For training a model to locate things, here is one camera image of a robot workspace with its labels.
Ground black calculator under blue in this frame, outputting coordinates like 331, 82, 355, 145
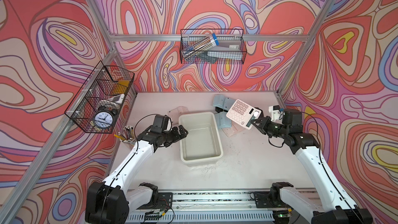
215, 107, 228, 113

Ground grey white box in basket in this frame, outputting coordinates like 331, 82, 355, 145
207, 40, 243, 60

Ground clear tube of pencils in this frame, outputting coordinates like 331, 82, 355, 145
181, 33, 219, 62

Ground white device in basket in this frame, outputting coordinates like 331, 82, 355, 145
107, 93, 125, 105

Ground black wire basket wall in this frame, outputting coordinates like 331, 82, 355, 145
64, 61, 135, 134
180, 28, 247, 64

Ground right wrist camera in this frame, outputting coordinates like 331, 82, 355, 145
268, 105, 284, 122

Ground yellow item in basket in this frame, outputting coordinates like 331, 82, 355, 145
111, 80, 130, 96

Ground clear pen cup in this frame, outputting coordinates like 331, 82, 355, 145
114, 125, 137, 145

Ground green circuit board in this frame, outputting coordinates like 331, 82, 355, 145
144, 211, 165, 222

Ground black alarm clock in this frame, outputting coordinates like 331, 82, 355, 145
93, 106, 118, 129

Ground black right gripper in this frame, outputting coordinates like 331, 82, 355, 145
250, 115, 289, 138

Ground white plastic storage box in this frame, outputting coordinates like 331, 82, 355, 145
179, 112, 223, 167

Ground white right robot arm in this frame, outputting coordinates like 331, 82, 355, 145
250, 109, 373, 224

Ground pink calculator face up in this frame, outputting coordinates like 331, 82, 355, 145
227, 100, 257, 130

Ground light blue calculator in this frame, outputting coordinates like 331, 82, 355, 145
212, 94, 236, 111
215, 112, 232, 129

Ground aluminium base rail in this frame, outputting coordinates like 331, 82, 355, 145
77, 188, 346, 224

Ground pink calculator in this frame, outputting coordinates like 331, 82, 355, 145
166, 106, 189, 125
222, 122, 246, 138

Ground light blue calculator upside down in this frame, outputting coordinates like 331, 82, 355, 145
212, 94, 236, 111

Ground black wire basket back wall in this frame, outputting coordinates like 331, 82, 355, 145
180, 28, 247, 64

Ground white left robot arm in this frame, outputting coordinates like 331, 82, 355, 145
85, 125, 189, 224

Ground black wire basket left wall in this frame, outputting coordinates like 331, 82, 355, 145
64, 61, 135, 134

